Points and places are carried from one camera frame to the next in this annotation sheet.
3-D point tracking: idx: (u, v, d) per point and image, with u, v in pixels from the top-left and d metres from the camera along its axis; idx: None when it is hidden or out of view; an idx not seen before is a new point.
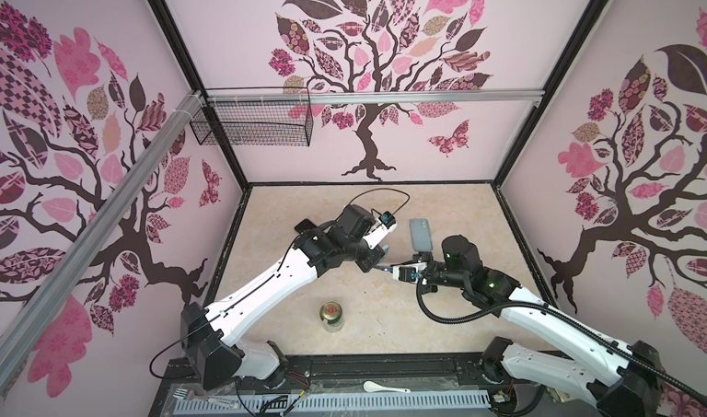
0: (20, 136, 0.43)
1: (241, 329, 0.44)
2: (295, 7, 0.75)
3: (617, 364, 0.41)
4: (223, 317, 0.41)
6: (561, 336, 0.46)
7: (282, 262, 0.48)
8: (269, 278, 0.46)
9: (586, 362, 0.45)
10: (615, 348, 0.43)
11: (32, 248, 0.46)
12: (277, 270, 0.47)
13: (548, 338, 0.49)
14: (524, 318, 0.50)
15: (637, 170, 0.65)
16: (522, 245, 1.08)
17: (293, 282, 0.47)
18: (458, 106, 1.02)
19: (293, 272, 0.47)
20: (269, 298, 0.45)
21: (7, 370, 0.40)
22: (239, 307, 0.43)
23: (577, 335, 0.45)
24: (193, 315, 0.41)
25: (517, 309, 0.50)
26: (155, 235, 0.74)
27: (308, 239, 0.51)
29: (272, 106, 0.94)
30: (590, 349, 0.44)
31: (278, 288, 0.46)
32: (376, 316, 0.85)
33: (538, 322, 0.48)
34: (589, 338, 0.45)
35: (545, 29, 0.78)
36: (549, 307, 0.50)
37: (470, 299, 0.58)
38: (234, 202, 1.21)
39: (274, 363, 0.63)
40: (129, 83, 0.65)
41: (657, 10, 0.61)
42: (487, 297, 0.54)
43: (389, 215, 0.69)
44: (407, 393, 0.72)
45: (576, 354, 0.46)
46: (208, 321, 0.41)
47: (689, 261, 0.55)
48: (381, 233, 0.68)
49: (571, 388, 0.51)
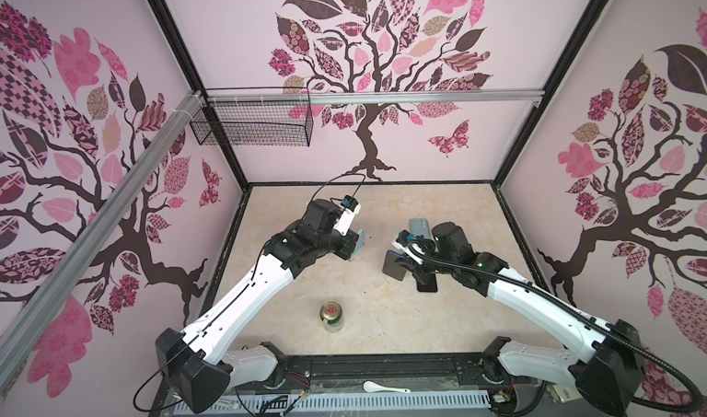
0: (20, 136, 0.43)
1: (223, 345, 0.43)
2: (295, 7, 0.75)
3: (592, 339, 0.42)
4: (201, 336, 0.40)
6: (542, 313, 0.47)
7: (255, 271, 0.47)
8: (244, 288, 0.45)
9: (564, 336, 0.45)
10: (593, 322, 0.44)
11: (33, 248, 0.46)
12: (252, 278, 0.46)
13: (531, 317, 0.50)
14: (508, 295, 0.52)
15: (637, 171, 0.65)
16: (522, 246, 1.08)
17: (270, 287, 0.47)
18: (458, 106, 1.02)
19: (268, 279, 0.46)
20: (247, 308, 0.45)
21: (6, 371, 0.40)
22: (217, 323, 0.42)
23: (558, 310, 0.47)
24: (169, 341, 0.40)
25: (501, 287, 0.52)
26: (155, 235, 0.74)
27: (278, 243, 0.51)
29: (272, 106, 0.94)
30: (568, 324, 0.45)
31: (256, 295, 0.45)
32: (376, 316, 0.85)
33: (523, 300, 0.50)
34: (568, 314, 0.46)
35: (545, 29, 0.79)
36: (532, 285, 0.51)
37: (458, 280, 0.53)
38: (234, 202, 1.21)
39: (272, 363, 0.63)
40: (129, 83, 0.65)
41: (656, 10, 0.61)
42: (476, 277, 0.56)
43: (351, 199, 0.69)
44: (407, 393, 0.72)
45: (555, 330, 0.46)
46: (186, 343, 0.40)
47: (689, 261, 0.55)
48: (347, 217, 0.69)
49: (558, 375, 0.51)
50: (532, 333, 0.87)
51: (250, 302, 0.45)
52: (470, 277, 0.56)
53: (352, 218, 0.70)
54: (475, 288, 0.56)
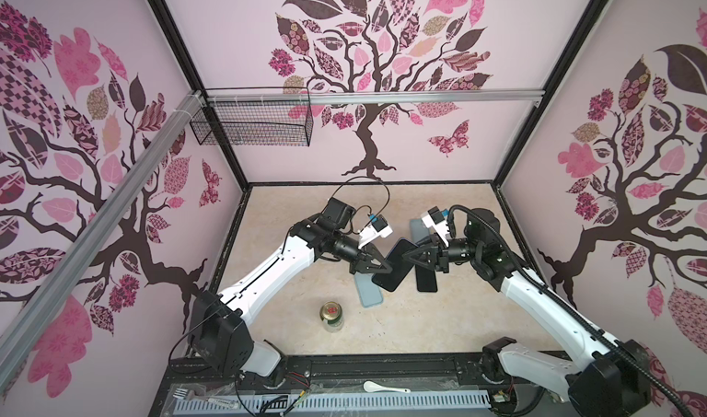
0: (20, 136, 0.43)
1: (256, 309, 0.47)
2: (295, 7, 0.75)
3: (595, 348, 0.42)
4: (238, 297, 0.44)
6: (550, 315, 0.47)
7: (283, 248, 0.52)
8: (274, 260, 0.50)
9: (567, 341, 0.45)
10: (599, 334, 0.43)
11: (32, 248, 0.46)
12: (282, 254, 0.51)
13: (540, 319, 0.50)
14: (521, 294, 0.52)
15: (637, 170, 0.65)
16: (522, 245, 1.08)
17: (296, 262, 0.52)
18: (458, 106, 1.02)
19: (295, 254, 0.52)
20: (276, 280, 0.49)
21: (6, 372, 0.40)
22: (252, 288, 0.46)
23: (565, 316, 0.46)
24: (208, 302, 0.43)
25: (515, 284, 0.53)
26: (155, 235, 0.74)
27: (303, 227, 0.57)
29: (272, 106, 0.94)
30: (574, 331, 0.44)
31: (283, 270, 0.50)
32: (376, 316, 0.85)
33: (534, 301, 0.50)
34: (575, 320, 0.45)
35: (544, 29, 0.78)
36: (547, 288, 0.51)
37: (475, 269, 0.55)
38: (234, 202, 1.21)
39: (276, 359, 0.64)
40: (128, 83, 0.65)
41: (657, 10, 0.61)
42: (492, 271, 0.57)
43: (379, 217, 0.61)
44: (406, 393, 0.72)
45: (559, 333, 0.47)
46: (223, 303, 0.43)
47: (689, 261, 0.55)
48: (369, 233, 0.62)
49: (555, 382, 0.50)
50: (532, 333, 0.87)
51: (280, 274, 0.49)
52: (486, 270, 0.57)
53: (375, 237, 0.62)
54: (491, 281, 0.57)
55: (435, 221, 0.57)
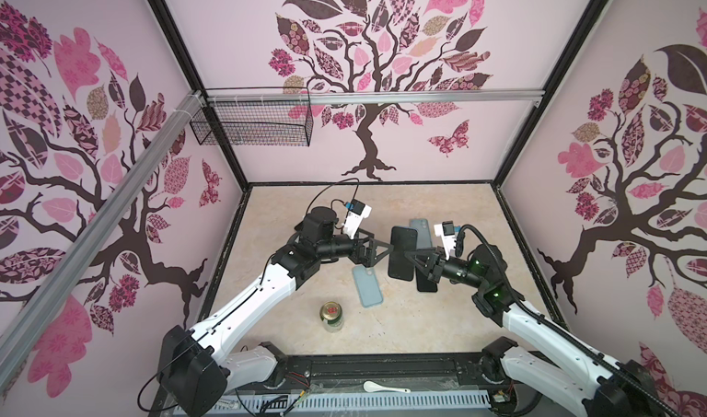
0: (20, 136, 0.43)
1: (229, 344, 0.44)
2: (295, 7, 0.75)
3: (599, 374, 0.43)
4: (210, 333, 0.42)
6: (552, 345, 0.49)
7: (263, 277, 0.51)
8: (251, 292, 0.48)
9: (571, 369, 0.47)
10: (601, 359, 0.45)
11: (32, 247, 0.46)
12: (260, 284, 0.49)
13: (542, 348, 0.51)
14: (521, 326, 0.54)
15: (637, 171, 0.65)
16: (522, 245, 1.08)
17: (276, 293, 0.50)
18: (458, 106, 1.02)
19: (274, 284, 0.50)
20: (253, 311, 0.47)
21: (7, 371, 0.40)
22: (226, 322, 0.44)
23: (565, 343, 0.48)
24: (178, 339, 0.41)
25: (515, 318, 0.55)
26: (155, 235, 0.74)
27: (284, 255, 0.55)
29: (272, 106, 0.94)
30: (576, 358, 0.46)
31: (261, 300, 0.48)
32: (376, 316, 0.85)
33: (535, 331, 0.52)
34: (576, 348, 0.47)
35: (544, 29, 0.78)
36: (545, 318, 0.53)
37: (476, 303, 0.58)
38: (234, 202, 1.21)
39: (272, 363, 0.63)
40: (128, 83, 0.65)
41: (656, 11, 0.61)
42: (492, 307, 0.59)
43: (355, 202, 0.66)
44: (406, 393, 0.72)
45: (562, 361, 0.48)
46: (195, 341, 0.41)
47: (689, 261, 0.55)
48: (354, 220, 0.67)
49: (563, 399, 0.51)
50: None
51: (258, 305, 0.47)
52: (487, 306, 0.60)
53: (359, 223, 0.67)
54: (492, 317, 0.60)
55: (446, 232, 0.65)
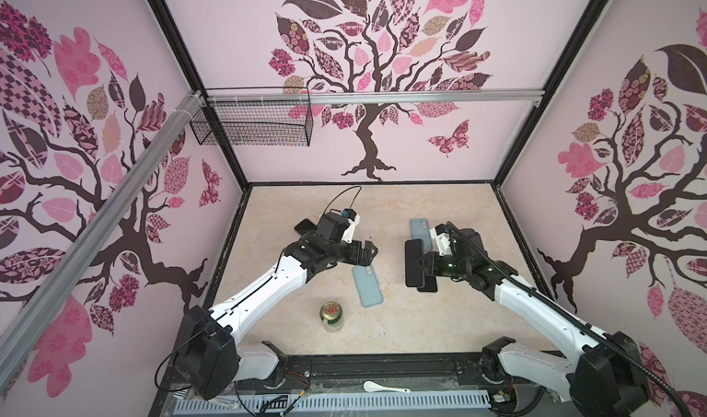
0: (20, 136, 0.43)
1: (245, 328, 0.46)
2: (295, 7, 0.75)
3: (585, 342, 0.43)
4: (228, 314, 0.44)
6: (541, 317, 0.49)
7: (278, 267, 0.53)
8: (266, 280, 0.50)
9: (559, 339, 0.47)
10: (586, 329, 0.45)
11: (32, 248, 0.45)
12: (275, 272, 0.52)
13: (533, 320, 0.51)
14: (513, 298, 0.54)
15: (637, 171, 0.65)
16: (522, 245, 1.08)
17: (289, 282, 0.52)
18: (458, 106, 1.02)
19: (288, 273, 0.53)
20: (268, 298, 0.49)
21: (7, 371, 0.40)
22: (244, 306, 0.46)
23: (555, 316, 0.48)
24: (197, 318, 0.42)
25: (507, 291, 0.55)
26: (155, 235, 0.74)
27: (297, 249, 0.58)
29: (272, 106, 0.94)
30: (564, 329, 0.46)
31: (276, 288, 0.50)
32: (376, 316, 0.85)
33: (526, 304, 0.52)
34: (564, 318, 0.47)
35: (544, 29, 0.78)
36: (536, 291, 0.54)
37: (469, 280, 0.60)
38: (234, 202, 1.21)
39: (274, 360, 0.64)
40: (129, 83, 0.65)
41: (656, 11, 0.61)
42: (485, 281, 0.60)
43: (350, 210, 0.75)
44: (406, 393, 0.72)
45: (550, 331, 0.48)
46: (214, 319, 0.43)
47: (689, 261, 0.55)
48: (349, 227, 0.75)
49: (554, 380, 0.51)
50: (532, 333, 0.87)
51: (272, 293, 0.49)
52: (480, 281, 0.60)
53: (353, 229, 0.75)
54: (484, 291, 0.60)
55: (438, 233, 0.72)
